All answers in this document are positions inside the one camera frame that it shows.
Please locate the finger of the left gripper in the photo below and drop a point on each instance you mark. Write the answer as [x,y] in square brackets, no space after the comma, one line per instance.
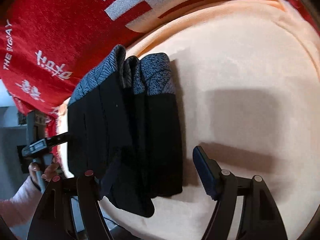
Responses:
[58,139]

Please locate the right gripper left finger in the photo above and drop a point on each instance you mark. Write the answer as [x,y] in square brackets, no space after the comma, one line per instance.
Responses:
[54,216]

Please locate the black pants blue patterned trim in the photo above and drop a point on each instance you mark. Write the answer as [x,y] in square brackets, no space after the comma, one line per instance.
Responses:
[124,123]

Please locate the pink sleeve left forearm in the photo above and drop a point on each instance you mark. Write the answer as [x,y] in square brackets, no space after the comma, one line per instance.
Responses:
[20,208]

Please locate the person's left hand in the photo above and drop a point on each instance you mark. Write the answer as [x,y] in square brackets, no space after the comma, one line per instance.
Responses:
[48,174]

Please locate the red sofa cover white characters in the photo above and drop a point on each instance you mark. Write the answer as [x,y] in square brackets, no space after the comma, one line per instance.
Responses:
[47,46]

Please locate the peach cushion cover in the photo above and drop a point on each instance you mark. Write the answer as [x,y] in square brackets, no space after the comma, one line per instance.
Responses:
[247,86]

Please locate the grey metal shelf frame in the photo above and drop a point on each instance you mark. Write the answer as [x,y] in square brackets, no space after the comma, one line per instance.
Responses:
[36,125]

